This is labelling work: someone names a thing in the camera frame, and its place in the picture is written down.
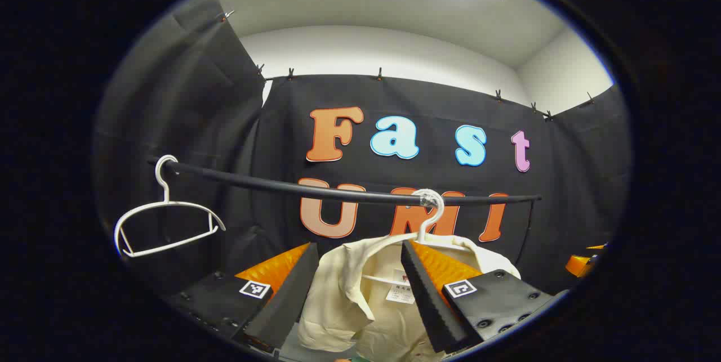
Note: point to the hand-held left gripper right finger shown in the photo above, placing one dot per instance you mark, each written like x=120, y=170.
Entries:
x=428, y=305

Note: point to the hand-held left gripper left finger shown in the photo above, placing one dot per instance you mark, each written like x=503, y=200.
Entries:
x=293, y=294

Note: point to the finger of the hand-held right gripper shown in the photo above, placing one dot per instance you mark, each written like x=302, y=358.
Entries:
x=577, y=265

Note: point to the cream shirt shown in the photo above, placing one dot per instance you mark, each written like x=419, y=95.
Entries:
x=338, y=289

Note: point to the white plastic clothes hanger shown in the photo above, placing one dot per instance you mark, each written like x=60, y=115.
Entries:
x=421, y=233
x=167, y=200

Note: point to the black metal clothes rack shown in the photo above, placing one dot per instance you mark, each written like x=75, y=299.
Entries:
x=281, y=185

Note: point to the black backdrop cloth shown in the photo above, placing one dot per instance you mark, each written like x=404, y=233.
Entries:
x=270, y=125

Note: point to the row of black backdrop clips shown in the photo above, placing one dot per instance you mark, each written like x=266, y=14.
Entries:
x=290, y=74

